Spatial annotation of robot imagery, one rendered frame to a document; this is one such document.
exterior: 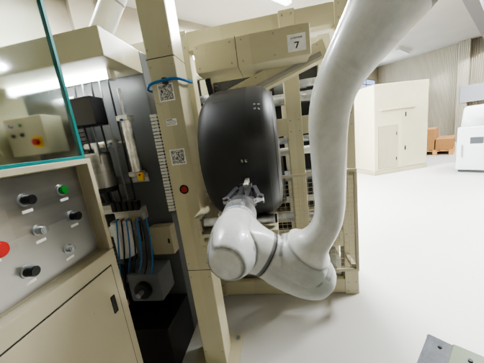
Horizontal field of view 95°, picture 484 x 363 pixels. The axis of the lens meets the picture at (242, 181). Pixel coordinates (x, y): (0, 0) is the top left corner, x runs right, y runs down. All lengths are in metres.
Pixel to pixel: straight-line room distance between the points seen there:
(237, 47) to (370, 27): 1.04
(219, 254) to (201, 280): 0.89
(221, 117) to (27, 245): 0.71
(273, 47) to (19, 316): 1.39
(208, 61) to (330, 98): 1.06
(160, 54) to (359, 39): 0.93
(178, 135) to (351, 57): 0.86
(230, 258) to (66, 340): 0.69
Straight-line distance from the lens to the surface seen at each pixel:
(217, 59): 1.35
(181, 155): 1.09
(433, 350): 0.91
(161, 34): 1.18
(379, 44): 0.37
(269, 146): 0.81
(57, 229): 0.98
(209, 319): 1.46
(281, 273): 0.49
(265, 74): 1.44
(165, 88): 1.13
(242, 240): 0.43
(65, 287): 0.95
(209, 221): 1.05
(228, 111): 0.87
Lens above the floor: 1.27
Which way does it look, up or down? 11 degrees down
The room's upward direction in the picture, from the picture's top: 7 degrees counter-clockwise
